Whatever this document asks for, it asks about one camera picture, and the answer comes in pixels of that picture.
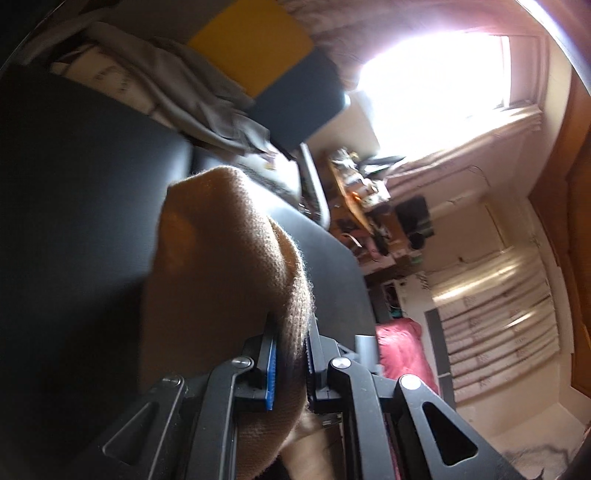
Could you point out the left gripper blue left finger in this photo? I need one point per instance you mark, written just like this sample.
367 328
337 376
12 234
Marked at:
188 428

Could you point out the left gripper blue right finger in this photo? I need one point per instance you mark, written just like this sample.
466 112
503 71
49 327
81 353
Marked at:
395 429

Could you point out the beige knit sweater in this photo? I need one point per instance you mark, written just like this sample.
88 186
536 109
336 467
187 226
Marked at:
221 267

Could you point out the pink red blanket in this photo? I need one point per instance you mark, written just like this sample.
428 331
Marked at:
401 351

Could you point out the wooden shelf with clutter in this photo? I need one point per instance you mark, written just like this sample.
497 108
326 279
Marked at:
380 232

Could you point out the grey cloth on chair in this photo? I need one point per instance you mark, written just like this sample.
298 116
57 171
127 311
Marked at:
195 97

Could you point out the grey yellow blue chair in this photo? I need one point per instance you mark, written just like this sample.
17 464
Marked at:
295 88

